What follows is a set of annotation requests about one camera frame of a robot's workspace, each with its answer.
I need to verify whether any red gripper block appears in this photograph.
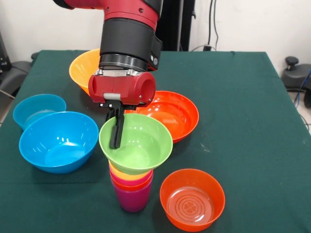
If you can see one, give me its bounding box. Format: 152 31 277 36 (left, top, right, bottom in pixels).
88 71 156 150

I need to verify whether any green plastic bowl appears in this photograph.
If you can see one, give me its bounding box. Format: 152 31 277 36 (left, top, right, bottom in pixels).
98 113 174 175

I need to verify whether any yellow plastic cup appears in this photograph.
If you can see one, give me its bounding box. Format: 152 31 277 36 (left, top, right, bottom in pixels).
108 161 153 182

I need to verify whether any magenta-red plastic cup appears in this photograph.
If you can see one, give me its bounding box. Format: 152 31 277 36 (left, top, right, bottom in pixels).
109 168 154 187

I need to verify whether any large orange plastic bowl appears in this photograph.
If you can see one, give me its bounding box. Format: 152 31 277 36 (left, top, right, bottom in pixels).
69 48 102 97

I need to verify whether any orange-red plastic cup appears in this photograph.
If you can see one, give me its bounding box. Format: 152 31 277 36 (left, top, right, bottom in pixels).
110 176 154 192

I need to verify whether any large blue plastic bowl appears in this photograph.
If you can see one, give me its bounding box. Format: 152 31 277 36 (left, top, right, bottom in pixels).
18 111 100 174

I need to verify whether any wide orange-red shallow bowl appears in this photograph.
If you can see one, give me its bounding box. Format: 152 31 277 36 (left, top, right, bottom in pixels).
125 90 200 144

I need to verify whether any purple plastic cup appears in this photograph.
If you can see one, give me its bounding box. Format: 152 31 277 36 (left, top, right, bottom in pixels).
111 182 153 213

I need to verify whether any small blue plastic bowl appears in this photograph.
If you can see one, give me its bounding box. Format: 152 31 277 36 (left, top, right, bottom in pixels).
12 94 67 131

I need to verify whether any small orange-red ringed bowl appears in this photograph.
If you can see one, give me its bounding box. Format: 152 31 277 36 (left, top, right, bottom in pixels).
159 168 226 233

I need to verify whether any black rounded floor base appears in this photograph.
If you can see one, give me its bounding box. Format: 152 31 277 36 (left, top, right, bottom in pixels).
281 56 311 109
0 60 32 97

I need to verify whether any dark green table cloth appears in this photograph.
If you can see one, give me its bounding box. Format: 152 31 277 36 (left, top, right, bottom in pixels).
0 50 311 233

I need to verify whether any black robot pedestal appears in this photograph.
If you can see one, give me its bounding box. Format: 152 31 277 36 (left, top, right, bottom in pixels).
155 0 197 52

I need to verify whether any black wall cable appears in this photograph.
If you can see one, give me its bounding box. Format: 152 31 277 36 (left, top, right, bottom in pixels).
207 0 219 50

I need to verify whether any blue cable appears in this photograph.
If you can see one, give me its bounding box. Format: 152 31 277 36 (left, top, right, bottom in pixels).
294 70 311 107

